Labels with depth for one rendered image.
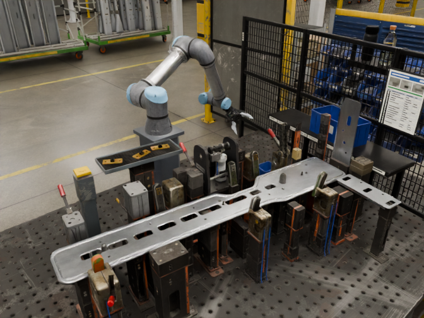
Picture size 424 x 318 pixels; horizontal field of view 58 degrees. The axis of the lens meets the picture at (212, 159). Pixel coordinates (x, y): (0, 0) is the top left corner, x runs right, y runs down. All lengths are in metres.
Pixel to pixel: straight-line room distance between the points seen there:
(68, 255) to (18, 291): 0.44
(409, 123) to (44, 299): 1.88
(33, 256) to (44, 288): 0.23
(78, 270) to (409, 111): 1.67
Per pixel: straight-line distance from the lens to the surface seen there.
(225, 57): 4.57
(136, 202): 1.60
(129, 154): 1.78
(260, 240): 1.60
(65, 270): 1.47
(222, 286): 1.74
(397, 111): 2.20
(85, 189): 1.71
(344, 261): 1.95
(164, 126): 2.07
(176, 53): 2.28
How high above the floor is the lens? 1.97
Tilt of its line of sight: 28 degrees down
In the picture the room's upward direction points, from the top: straight up
